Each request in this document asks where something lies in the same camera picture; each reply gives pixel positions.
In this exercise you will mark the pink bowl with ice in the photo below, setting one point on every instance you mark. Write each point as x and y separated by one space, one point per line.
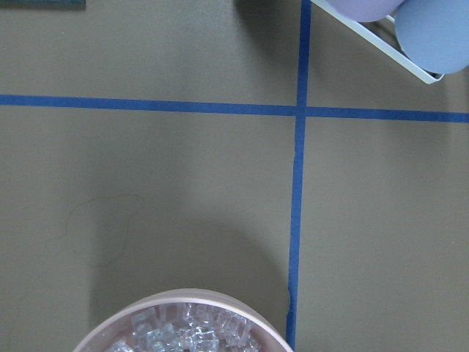
185 320

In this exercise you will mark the blue cup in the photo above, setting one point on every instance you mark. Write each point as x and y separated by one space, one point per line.
434 34

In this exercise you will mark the grey folded cloth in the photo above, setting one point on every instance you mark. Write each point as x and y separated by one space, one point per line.
44 4

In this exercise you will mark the purple cup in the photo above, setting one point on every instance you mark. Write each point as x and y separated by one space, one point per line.
365 10

